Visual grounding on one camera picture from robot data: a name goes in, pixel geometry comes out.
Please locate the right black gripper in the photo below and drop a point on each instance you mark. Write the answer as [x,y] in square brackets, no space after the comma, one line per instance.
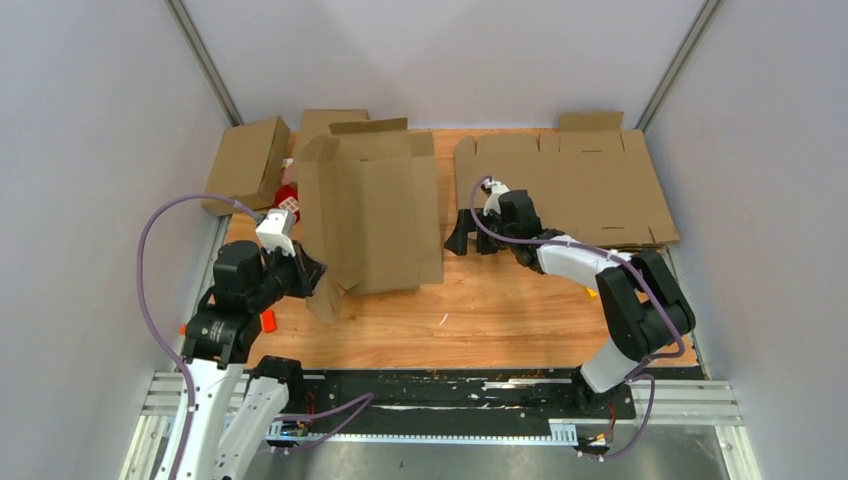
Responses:
[459,239]

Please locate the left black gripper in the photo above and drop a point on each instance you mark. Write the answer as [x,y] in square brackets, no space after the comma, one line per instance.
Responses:
[308,273]

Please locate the cardboard box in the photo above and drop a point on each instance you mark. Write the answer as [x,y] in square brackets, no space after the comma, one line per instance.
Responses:
[369,205]
[249,163]
[315,122]

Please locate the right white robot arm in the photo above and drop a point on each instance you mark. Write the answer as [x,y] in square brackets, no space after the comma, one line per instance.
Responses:
[643,305]

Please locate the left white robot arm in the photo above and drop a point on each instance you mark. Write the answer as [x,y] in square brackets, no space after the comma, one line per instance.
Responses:
[247,280]

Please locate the folded cardboard box upright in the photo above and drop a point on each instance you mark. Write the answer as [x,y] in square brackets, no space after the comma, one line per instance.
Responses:
[315,122]

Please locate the orange plastic piece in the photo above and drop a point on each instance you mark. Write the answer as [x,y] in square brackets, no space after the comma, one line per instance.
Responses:
[268,321]

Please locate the red plastic block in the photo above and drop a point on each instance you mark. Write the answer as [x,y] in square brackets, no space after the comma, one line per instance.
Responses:
[286,198]

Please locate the pink white small item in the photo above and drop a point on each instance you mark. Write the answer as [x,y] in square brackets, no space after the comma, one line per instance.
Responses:
[286,171]

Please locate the stack of flat cardboard sheets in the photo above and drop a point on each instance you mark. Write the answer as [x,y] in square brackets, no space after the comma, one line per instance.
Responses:
[591,178]

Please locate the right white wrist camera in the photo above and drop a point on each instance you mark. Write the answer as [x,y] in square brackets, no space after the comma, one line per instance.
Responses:
[494,190]

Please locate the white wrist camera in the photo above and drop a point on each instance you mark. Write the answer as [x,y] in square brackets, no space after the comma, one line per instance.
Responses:
[273,232]
[494,190]

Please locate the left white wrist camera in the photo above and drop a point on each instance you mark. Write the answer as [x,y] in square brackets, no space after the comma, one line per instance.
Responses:
[273,232]

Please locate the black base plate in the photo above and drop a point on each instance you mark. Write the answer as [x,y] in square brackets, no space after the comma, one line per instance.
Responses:
[450,402]

